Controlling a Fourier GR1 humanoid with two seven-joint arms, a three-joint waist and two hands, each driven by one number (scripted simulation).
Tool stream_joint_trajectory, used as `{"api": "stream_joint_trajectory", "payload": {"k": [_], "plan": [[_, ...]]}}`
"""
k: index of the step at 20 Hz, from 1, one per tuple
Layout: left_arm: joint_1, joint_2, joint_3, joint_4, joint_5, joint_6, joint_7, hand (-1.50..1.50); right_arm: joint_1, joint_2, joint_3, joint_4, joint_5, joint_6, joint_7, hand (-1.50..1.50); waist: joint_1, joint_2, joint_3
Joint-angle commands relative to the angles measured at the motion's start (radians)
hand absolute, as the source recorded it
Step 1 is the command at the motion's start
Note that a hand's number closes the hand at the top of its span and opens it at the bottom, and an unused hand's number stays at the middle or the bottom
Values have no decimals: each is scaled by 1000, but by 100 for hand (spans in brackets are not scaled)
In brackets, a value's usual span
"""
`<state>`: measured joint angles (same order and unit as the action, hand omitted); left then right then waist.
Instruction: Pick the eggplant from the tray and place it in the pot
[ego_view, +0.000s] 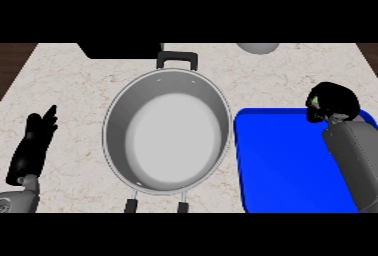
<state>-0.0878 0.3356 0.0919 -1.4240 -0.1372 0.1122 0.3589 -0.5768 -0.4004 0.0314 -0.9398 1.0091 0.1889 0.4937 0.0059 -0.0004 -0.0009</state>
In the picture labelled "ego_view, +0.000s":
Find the dark eggplant with green stem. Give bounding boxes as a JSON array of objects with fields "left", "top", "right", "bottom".
[{"left": 307, "top": 95, "right": 321, "bottom": 110}]

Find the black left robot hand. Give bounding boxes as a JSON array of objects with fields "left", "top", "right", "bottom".
[{"left": 5, "top": 104, "right": 61, "bottom": 187}]

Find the black appliance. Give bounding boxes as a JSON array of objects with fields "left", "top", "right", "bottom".
[{"left": 75, "top": 42, "right": 166, "bottom": 61}]

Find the blue tray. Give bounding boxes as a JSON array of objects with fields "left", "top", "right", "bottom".
[{"left": 233, "top": 107, "right": 378, "bottom": 214}]

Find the grey round object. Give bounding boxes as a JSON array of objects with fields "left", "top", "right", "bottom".
[{"left": 235, "top": 42, "right": 281, "bottom": 55}]

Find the grey metal pot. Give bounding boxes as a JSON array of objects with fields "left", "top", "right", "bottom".
[{"left": 101, "top": 50, "right": 233, "bottom": 214}]

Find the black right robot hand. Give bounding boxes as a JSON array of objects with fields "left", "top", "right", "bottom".
[{"left": 304, "top": 81, "right": 362, "bottom": 124}]

